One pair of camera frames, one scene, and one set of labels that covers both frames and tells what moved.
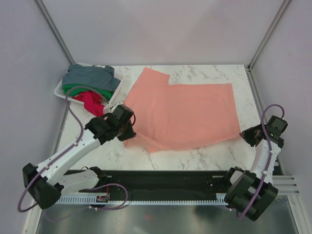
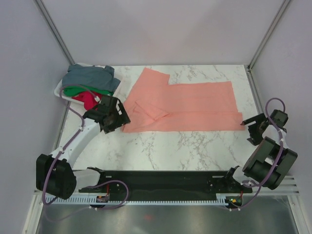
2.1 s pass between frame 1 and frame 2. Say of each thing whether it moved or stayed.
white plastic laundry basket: moved
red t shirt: stayed
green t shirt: stayed
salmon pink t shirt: moved
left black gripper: moved
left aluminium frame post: stayed
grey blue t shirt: stayed
